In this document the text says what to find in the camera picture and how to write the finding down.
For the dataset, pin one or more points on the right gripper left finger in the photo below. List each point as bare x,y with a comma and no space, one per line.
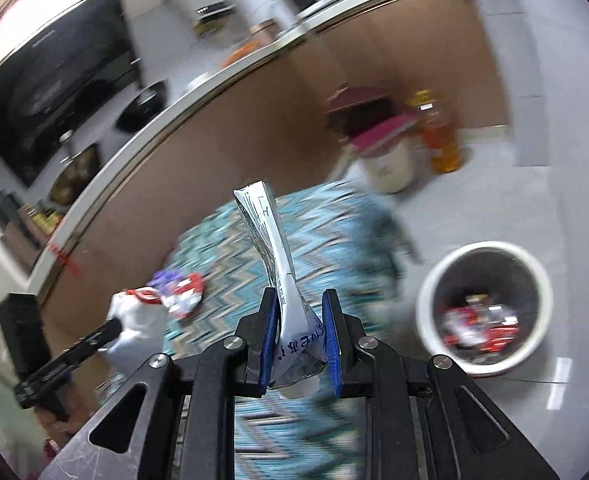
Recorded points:
259,333

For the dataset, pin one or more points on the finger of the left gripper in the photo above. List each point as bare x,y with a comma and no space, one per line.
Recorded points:
74,352

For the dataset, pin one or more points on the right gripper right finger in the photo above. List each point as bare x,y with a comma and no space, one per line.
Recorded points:
347,372

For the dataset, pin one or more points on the green white milk pouch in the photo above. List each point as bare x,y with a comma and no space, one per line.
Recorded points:
299,355

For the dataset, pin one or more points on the red silver snack wrapper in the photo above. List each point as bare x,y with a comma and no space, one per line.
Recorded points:
183,295

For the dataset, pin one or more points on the white paper bag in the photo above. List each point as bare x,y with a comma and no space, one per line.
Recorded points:
143,317

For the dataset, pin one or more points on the crushed red soda can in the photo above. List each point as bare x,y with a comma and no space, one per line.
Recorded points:
480,325

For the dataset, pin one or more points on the white round trash bin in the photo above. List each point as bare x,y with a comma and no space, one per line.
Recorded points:
511,276

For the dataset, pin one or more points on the brown kitchen cabinet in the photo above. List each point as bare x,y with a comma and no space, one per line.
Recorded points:
261,118

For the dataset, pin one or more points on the zigzag knit rug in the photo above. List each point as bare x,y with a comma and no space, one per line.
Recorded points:
341,236

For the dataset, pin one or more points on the purple ribbon plastic wrapper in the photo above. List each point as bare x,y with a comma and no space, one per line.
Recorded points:
166,280

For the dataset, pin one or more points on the maroon dustpan with broom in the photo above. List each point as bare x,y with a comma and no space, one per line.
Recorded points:
367,119

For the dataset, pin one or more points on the yellow cap oil bottle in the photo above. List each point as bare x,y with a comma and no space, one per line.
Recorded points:
438,132

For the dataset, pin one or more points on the black frying pan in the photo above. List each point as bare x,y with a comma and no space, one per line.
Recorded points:
149,103

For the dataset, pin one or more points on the red string tie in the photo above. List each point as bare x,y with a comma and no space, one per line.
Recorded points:
64,260

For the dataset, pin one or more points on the brass wok with handle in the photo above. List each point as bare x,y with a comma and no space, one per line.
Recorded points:
79,169

